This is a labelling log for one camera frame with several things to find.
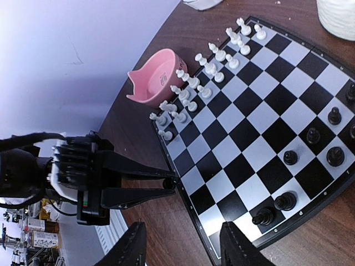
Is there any white chess rook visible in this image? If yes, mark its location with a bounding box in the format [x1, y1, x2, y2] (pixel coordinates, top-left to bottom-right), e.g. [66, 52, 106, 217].
[236, 17, 252, 36]
[149, 112, 167, 126]

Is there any white ribbed ceramic mug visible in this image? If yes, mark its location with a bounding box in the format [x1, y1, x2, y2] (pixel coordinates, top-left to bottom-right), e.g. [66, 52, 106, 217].
[316, 0, 354, 42]

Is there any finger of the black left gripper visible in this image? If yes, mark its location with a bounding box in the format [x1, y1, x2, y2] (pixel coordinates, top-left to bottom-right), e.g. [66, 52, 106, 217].
[100, 181, 178, 209]
[101, 151, 178, 182]

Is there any white chess knight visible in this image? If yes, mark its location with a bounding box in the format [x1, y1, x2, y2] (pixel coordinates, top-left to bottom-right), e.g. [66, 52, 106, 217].
[159, 100, 178, 114]
[225, 28, 242, 48]

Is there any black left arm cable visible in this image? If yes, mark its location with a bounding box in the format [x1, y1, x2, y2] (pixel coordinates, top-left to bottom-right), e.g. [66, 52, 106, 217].
[0, 132, 67, 153]

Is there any black and white chessboard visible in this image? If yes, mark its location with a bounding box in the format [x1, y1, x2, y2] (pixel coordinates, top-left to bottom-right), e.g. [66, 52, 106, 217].
[154, 17, 354, 265]

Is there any white chess king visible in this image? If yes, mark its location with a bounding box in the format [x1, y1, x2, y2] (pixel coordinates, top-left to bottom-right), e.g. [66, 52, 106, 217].
[175, 69, 200, 89]

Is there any white chess bishop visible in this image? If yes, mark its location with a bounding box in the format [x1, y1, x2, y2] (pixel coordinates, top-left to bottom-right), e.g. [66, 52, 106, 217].
[208, 43, 226, 62]
[170, 85, 190, 101]

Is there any white chess pawn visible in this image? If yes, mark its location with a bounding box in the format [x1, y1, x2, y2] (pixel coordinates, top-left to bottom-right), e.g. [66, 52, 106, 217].
[237, 40, 251, 55]
[182, 99, 197, 112]
[171, 111, 187, 123]
[197, 85, 212, 99]
[225, 54, 240, 69]
[212, 70, 225, 83]
[254, 24, 267, 40]

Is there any black chess pawn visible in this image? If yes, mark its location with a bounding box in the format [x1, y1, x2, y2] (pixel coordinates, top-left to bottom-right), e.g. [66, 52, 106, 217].
[306, 127, 321, 145]
[283, 150, 298, 166]
[346, 83, 355, 101]
[328, 106, 342, 125]
[252, 206, 276, 226]

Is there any pink bowl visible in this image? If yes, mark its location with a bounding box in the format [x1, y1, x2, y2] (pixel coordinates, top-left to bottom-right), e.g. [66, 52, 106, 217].
[126, 48, 188, 109]

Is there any white chess queen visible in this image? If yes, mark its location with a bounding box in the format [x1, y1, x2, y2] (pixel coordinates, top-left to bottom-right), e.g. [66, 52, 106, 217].
[195, 53, 217, 75]

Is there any black chess piece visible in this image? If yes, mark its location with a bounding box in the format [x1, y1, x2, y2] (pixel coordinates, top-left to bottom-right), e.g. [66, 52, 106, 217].
[326, 146, 345, 167]
[274, 192, 297, 211]

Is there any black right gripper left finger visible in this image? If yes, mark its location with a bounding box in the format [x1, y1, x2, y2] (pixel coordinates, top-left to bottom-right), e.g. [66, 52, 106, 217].
[94, 222, 146, 266]

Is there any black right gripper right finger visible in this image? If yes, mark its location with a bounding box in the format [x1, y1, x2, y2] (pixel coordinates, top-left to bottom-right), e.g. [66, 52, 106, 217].
[220, 222, 274, 266]

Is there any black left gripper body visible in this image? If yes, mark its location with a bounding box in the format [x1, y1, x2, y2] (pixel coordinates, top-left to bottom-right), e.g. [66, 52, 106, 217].
[50, 134, 114, 226]

